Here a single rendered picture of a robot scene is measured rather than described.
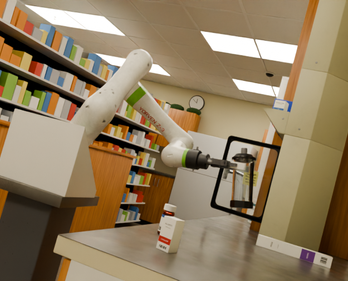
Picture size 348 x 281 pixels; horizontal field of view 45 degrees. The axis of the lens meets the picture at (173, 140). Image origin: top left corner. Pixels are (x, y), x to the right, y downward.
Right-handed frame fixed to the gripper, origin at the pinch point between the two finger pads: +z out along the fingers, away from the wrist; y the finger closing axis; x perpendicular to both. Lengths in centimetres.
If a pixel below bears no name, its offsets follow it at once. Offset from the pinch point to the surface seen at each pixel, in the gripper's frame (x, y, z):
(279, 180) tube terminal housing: 3.1, -3.0, 17.4
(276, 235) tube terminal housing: 26.2, -2.1, 19.9
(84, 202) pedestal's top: 28, -43, -49
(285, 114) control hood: -25.5, -4.1, 15.7
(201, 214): 43, 478, -164
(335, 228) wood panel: 19, 36, 42
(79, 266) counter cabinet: 36, -107, -6
